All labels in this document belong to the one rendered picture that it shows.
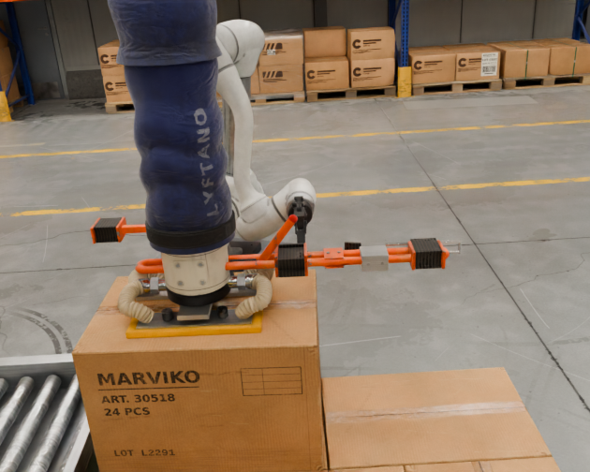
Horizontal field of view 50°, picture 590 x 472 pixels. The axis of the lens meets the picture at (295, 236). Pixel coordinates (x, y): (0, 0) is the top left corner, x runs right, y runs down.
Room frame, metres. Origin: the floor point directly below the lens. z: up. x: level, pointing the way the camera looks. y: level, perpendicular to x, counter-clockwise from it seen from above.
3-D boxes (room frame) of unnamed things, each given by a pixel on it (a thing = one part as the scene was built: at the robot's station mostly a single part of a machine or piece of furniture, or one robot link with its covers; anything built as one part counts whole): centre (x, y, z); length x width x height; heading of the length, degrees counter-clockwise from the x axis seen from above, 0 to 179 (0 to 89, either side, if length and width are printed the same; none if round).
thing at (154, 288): (1.48, 0.26, 1.01); 0.34 x 0.25 x 0.06; 89
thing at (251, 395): (1.48, 0.25, 0.74); 0.60 x 0.40 x 0.40; 87
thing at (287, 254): (1.47, 0.01, 1.07); 0.10 x 0.08 x 0.06; 179
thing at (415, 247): (1.46, -0.34, 1.07); 0.08 x 0.07 x 0.05; 89
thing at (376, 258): (1.47, -0.20, 1.06); 0.07 x 0.07 x 0.04; 89
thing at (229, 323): (1.38, 0.27, 0.97); 0.34 x 0.10 x 0.05; 89
